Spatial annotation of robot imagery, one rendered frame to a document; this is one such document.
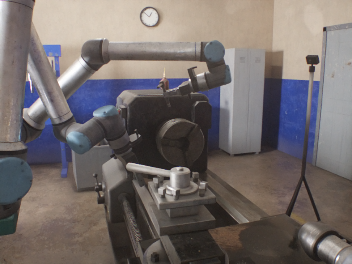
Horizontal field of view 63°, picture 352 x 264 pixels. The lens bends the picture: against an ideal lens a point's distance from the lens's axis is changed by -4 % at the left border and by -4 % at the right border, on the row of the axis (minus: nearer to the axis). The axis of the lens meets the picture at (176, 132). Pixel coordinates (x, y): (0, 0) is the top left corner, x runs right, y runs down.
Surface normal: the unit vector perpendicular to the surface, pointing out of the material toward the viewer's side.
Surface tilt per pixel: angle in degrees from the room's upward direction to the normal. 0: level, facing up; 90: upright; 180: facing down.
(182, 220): 0
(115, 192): 90
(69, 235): 0
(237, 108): 90
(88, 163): 90
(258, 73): 90
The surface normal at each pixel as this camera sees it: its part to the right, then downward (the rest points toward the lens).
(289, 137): -0.95, 0.06
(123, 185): 0.30, 0.19
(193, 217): 0.00, -0.98
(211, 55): 0.02, 0.20
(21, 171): 0.72, 0.22
